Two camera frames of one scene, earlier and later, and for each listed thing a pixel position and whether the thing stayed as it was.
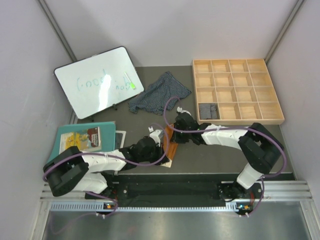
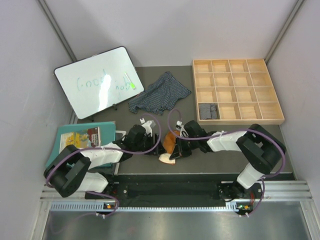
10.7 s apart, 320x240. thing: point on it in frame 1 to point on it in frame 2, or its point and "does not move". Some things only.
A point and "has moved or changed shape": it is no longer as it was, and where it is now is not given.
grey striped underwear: (208, 111) does not move
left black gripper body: (154, 156) to (146, 143)
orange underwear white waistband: (172, 146) has moved or changed shape
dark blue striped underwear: (153, 100) does not move
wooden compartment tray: (242, 89) does not move
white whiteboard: (94, 83) does not move
